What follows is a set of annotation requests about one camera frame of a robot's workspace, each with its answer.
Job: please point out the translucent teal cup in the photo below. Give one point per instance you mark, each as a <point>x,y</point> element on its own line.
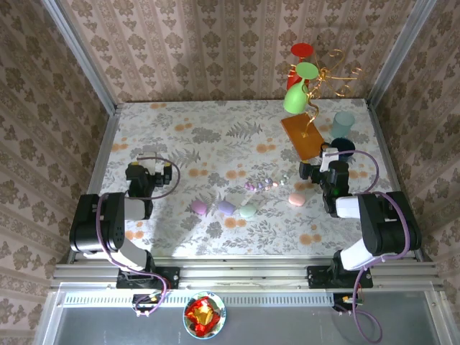
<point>343,124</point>

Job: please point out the grey metal shelf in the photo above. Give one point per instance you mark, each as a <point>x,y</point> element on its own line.
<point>287,323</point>

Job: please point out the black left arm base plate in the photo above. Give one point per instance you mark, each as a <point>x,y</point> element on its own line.
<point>169,276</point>

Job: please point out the wide aluminium frame rail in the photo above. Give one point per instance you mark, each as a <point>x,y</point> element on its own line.
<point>244,273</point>

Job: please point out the magenta earbud charging case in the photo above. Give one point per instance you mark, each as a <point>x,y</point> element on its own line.
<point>198,207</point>

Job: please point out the red plastic wine glass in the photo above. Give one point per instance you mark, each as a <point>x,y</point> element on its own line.
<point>301,49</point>

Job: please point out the aluminium side rail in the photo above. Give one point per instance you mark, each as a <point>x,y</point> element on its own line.
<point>392,172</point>
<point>104,151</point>

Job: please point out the mint green earbud charging case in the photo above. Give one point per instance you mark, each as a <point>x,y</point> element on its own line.
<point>248,211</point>

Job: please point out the dark blue mug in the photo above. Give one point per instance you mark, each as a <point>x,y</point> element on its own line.
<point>344,144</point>

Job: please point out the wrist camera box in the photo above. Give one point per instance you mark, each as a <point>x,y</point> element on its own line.
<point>327,158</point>
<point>147,161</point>

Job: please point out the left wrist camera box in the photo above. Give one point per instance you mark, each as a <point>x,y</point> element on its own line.
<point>147,161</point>

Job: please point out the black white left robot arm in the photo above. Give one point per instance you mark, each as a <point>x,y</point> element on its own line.
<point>90,223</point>

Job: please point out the green plastic wine glass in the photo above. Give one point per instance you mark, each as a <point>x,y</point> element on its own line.
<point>294,100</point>

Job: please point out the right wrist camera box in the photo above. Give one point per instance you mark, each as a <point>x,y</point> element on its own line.
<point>327,158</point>

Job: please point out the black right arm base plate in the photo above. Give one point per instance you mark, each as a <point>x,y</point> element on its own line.
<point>316,276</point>

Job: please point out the pink earbud charging case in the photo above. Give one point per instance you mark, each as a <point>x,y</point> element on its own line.
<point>297,200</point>

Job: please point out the red gold foil candies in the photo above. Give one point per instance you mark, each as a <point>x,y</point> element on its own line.
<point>201,312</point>

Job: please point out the aluminium frame post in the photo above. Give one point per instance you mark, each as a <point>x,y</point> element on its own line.
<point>399,54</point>
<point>79,54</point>

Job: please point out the glass bowl blue rim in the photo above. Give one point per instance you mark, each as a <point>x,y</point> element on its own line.
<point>222,314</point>

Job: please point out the lavender earbud charging case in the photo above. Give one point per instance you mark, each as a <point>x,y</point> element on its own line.
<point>227,207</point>

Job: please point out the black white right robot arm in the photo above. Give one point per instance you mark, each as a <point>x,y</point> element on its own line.
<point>388,223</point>

